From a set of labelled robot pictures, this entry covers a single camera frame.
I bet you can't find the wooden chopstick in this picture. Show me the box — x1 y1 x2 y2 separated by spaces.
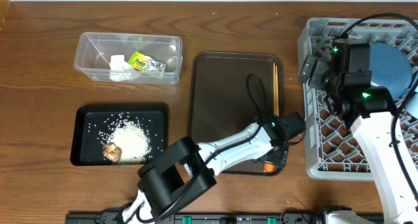
274 64 280 116
273 63 280 115

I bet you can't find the orange carrot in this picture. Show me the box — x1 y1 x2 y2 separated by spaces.
263 163 276 173

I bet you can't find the dark blue large bowl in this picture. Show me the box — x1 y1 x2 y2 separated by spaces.
369 42 412 99

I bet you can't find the light blue small bowl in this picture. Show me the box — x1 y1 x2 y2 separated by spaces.
406 93 418 118

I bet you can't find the pile of white rice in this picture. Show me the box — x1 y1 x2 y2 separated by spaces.
88 112 164 165

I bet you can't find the green foil snack wrapper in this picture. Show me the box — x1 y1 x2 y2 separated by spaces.
128 51 166 72

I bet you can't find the white tissue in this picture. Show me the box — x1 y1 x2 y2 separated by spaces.
109 55 134 82

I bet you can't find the brown food scrap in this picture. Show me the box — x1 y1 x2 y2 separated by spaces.
102 142 121 163

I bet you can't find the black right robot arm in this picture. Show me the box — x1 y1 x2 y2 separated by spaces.
298 38 417 223

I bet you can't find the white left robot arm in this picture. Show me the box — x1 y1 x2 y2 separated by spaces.
116 112 306 223

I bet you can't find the grey dishwasher rack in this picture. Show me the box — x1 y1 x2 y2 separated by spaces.
297 18 417 182

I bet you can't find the brown serving tray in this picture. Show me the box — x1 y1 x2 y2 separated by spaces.
188 52 285 176

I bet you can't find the black plastic tray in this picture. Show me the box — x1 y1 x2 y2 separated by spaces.
70 104 167 166

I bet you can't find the clear plastic container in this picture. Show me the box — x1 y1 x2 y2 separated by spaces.
74 32 183 85

